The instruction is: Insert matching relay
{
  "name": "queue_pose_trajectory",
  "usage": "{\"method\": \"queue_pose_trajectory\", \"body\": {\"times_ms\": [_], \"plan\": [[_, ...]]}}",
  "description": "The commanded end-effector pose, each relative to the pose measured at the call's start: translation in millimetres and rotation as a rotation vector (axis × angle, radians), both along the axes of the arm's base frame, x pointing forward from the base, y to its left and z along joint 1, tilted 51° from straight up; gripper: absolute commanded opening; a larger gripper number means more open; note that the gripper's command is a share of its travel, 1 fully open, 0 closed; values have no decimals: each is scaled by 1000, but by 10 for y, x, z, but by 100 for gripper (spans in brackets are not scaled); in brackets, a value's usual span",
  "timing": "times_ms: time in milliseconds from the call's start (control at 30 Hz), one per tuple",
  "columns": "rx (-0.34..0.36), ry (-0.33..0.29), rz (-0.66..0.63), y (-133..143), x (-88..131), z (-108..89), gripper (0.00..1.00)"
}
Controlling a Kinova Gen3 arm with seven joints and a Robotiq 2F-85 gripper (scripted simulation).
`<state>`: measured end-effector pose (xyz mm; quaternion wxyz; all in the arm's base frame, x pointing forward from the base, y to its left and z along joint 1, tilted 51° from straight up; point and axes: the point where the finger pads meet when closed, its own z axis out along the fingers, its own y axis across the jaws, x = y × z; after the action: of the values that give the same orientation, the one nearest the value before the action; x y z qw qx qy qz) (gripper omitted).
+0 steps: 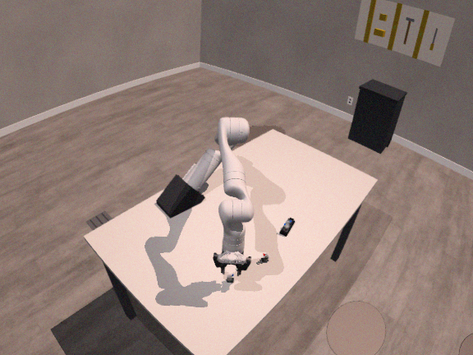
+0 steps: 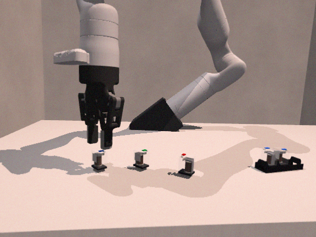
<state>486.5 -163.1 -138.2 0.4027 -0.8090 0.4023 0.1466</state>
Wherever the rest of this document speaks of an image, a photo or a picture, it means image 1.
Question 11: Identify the black rack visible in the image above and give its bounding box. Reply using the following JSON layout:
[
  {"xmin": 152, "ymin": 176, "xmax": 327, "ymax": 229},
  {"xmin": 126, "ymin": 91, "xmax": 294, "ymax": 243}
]
[{"xmin": 279, "ymin": 218, "xmax": 295, "ymax": 236}]

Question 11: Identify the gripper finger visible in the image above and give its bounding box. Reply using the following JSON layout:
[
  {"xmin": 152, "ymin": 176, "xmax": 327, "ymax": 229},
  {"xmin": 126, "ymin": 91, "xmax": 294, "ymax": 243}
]
[
  {"xmin": 213, "ymin": 252, "xmax": 227, "ymax": 274},
  {"xmin": 235, "ymin": 256, "xmax": 251, "ymax": 276}
]

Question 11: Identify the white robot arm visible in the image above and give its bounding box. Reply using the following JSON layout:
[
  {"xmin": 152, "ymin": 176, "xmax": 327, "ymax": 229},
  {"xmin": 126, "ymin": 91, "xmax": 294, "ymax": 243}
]
[{"xmin": 183, "ymin": 118, "xmax": 254, "ymax": 264}]

